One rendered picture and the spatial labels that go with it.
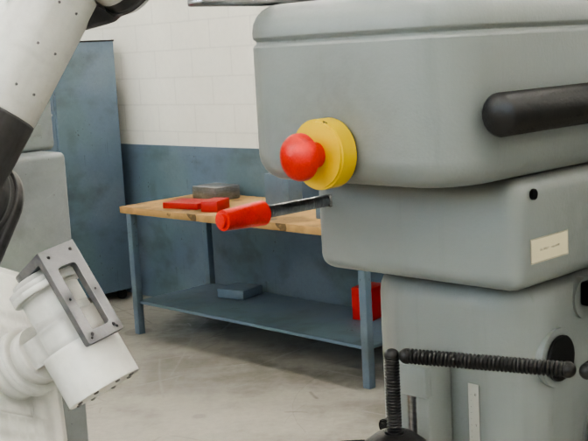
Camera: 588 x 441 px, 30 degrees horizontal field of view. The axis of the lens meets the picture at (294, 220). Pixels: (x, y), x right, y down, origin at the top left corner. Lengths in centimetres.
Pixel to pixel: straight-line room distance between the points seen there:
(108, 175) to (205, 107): 105
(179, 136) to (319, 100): 725
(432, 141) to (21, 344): 39
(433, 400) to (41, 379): 36
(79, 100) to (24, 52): 724
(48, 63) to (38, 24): 4
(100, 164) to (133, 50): 90
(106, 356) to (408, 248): 30
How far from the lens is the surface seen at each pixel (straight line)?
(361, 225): 106
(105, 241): 853
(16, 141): 111
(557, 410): 109
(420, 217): 101
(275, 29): 98
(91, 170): 841
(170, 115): 825
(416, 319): 108
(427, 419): 105
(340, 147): 91
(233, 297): 736
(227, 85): 773
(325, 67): 94
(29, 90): 111
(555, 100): 90
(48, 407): 101
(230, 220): 98
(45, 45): 112
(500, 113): 86
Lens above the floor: 185
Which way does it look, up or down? 9 degrees down
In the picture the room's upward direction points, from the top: 3 degrees counter-clockwise
